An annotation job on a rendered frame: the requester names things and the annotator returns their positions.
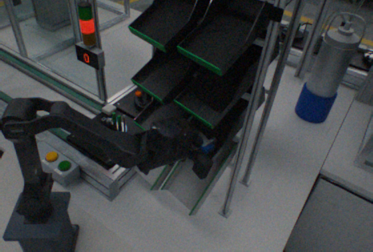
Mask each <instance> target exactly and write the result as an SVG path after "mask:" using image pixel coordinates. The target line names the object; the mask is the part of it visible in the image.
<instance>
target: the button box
mask: <svg viewBox="0 0 373 252"><path fill-rule="evenodd" d="M37 146H38V152H39V156H40V159H41V164H42V170H44V171H45V172H46V173H52V177H54V178H55V179H56V180H57V181H59V182H60V183H61V184H62V185H64V186H66V187H67V186H69V185H70V184H71V183H72V182H73V181H74V180H75V179H77V178H78V177H79V176H81V174H80V171H79V169H80V168H79V165H78V164H76V163H75V162H73V161H71V160H70V159H69V158H67V157H66V156H64V155H63V154H62V153H60V152H58V151H57V150H56V149H54V148H52V146H50V145H48V144H47V143H46V142H44V141H43V140H41V141H40V142H38V144H37ZM52 151H54V152H56V153H57V159H56V160H54V161H48V160H47V158H46V155H47V154H48V153H50V152H52ZM62 161H69V162H70V163H71V167H70V168H68V169H67V170H65V171H62V170H60V168H59V163H60V162H62Z"/></svg>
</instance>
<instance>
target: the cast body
mask: <svg viewBox="0 0 373 252"><path fill-rule="evenodd" d="M216 142H217V140H216V138H215V137H214V136H213V138H211V139H207V138H206V137H205V135H204V134H202V133H201V132H200V134H199V136H198V137H196V139H195V140H194V141H193V143H191V146H192V148H193V149H194V150H197V149H199V147H200V146H202V147H205V146H207V145H211V144H214V143H216ZM214 150H215V148H214V147H213V148H212V150H211V151H210V152H209V153H208V155H209V154H210V153H211V152H213V151H214Z"/></svg>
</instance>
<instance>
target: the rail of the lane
mask: <svg viewBox="0 0 373 252"><path fill-rule="evenodd" d="M7 106H8V104H6V103H5V102H4V101H2V100H1V99H0V118H1V117H2V115H3V114H4V110H5V109H6V107H7ZM35 138H36V141H37V143H38V142H40V141H41V140H43V141H44V142H46V143H47V144H48V145H50V146H52V148H54V149H56V150H57V151H58V152H60V153H62V154H63V155H64V156H66V157H67V158H69V159H70V160H71V161H73V162H75V163H76V164H78V165H79V168H80V169H79V171H80V174H81V176H79V177H78V179H79V180H80V181H82V182H84V183H85V184H86V185H88V186H89V187H90V188H92V189H94V190H95V191H96V192H97V193H98V194H101V195H102V196H103V197H104V198H105V199H108V200H109V201H110V202H111V201H112V200H113V199H115V197H116V196H118V195H119V194H120V193H119V182H118V177H117V176H116V175H113V174H112V173H111V172H110V171H107V170H106V169H105V168H103V167H102V166H100V165H98V163H96V162H94V161H93V160H91V159H92V156H91V155H90V154H89V153H86V152H85V151H84V150H82V149H79V151H80V152H79V151H78V150H76V149H74V148H73V147H71V146H70V145H69V144H67V143H66V142H64V141H63V140H61V139H60V138H58V137H57V136H56V135H53V134H52V133H51V132H49V131H43V132H41V133H38V134H37V135H35Z"/></svg>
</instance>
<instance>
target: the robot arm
mask: <svg viewBox="0 0 373 252"><path fill-rule="evenodd" d="M38 111H45V112H48V113H49V114H48V115H44V116H42V117H38V118H37V112H38ZM55 128H62V129H63V130H65V131H67V132H69V133H71V134H72V135H76V136H77V137H79V138H81V139H83V140H85V141H86V142H88V143H91V144H93V145H94V146H96V147H98V148H100V149H102V150H103V151H104V152H105V153H106V154H107V156H108V157H109V159H110V160H111V161H113V162H115V163H116V164H117V165H118V166H121V167H122V168H125V169H130V168H132V167H134V166H135V165H136V166H137V167H138V168H139V171H140V172H143V173H144V174H145V175H148V174H149V171H150V170H153V169H156V168H158V167H161V166H163V165H170V166H173V165H174V162H175V161H182V162H184V161H186V159H187V158H189V159H190V160H191V159H192V161H193V162H194V165H193V167H192V170H193V171H194V173H195V174H196V175H197V177H198V178H199V179H205V178H206V177H207V175H208V174H209V171H210V169H211V167H212V166H213V164H214V162H213V161H212V160H211V159H210V158H209V156H208V153H209V152H210V151H211V150H212V148H213V147H214V144H211V145H207V146H205V147H202V146H200V147H199V149H197V150H194V149H193V148H192V146H191V143H193V141H194V140H195V139H196V137H198V136H199V134H200V131H199V129H197V128H196V126H195V125H193V123H192V122H191V121H186V120H185V118H184V117H182V118H179V117H177V118H175V119H174V117H170V118H168V119H165V120H160V121H158V122H157V123H153V122H152V123H151V126H150V129H149V130H148V129H147V130H144V131H140V132H138V133H134V134H129V133H126V132H124V131H117V132H116V131H113V130H110V129H108V127H105V126H104V125H101V124H100V123H99V122H97V121H95V120H93V119H91V118H90V117H87V116H85V115H84V114H82V113H80V112H78V111H76V109H74V108H71V107H70V105H69V104H68V103H67V102H65V101H50V100H48V99H44V98H41V97H29V98H20V97H19V98H14V99H12V100H10V101H9V104H8V106H7V107H6V109H5V110H4V114H3V115H2V117H1V118H0V131H1V132H2V134H3V136H4V138H6V140H8V141H11V142H13V146H14V148H15V152H16V154H17V158H18V162H19V166H20V168H21V172H22V176H23V180H24V186H23V192H22V194H21V198H20V200H19V203H18V206H17V208H16V211H15V212H16V213H18V214H20V215H24V216H25V218H24V221H23V223H24V224H47V223H48V220H49V216H51V212H52V210H53V203H51V202H50V200H49V198H50V194H51V190H52V187H53V183H54V180H53V178H52V173H46V172H43V170H42V164H41V159H40V156H39V152H38V146H37V141H36V138H35V135H37V134H38V133H41V132H43V131H47V130H49V129H55ZM140 141H141V142H140Z"/></svg>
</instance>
